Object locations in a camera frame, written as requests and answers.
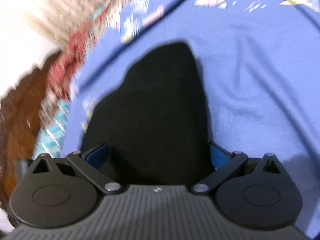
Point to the blue printed blanket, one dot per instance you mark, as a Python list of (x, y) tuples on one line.
[(250, 67)]

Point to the beige leaf-print curtain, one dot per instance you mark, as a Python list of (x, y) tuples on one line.
[(62, 5)]

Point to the red floral quilt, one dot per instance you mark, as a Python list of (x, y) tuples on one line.
[(72, 42)]

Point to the black pants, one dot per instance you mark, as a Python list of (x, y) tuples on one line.
[(150, 105)]

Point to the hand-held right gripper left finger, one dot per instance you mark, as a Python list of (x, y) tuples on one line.
[(96, 155)]

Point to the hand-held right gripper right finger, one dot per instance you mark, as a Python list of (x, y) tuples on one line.
[(217, 156)]

